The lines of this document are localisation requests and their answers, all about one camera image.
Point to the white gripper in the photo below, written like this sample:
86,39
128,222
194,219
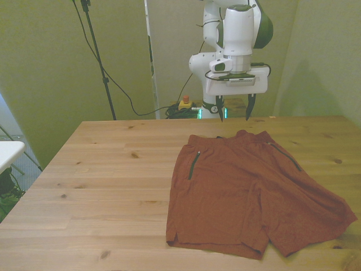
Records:
237,89

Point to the rust red shorts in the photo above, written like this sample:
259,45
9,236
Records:
225,197

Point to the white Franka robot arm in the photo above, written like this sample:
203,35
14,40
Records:
238,28

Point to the yellow emergency stop box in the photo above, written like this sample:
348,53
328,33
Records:
184,105

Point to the white vertical panel strip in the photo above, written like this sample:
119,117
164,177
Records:
148,22

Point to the grey metal table legs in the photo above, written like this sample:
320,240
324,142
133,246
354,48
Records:
31,159

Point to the white side table top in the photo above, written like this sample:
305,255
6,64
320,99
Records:
8,153

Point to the green leafy plant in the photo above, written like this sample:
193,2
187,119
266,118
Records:
7,200

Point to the grey wrist camera bar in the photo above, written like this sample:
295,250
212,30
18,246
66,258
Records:
240,81

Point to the black camera stand pole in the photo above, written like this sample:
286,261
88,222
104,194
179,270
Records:
105,81

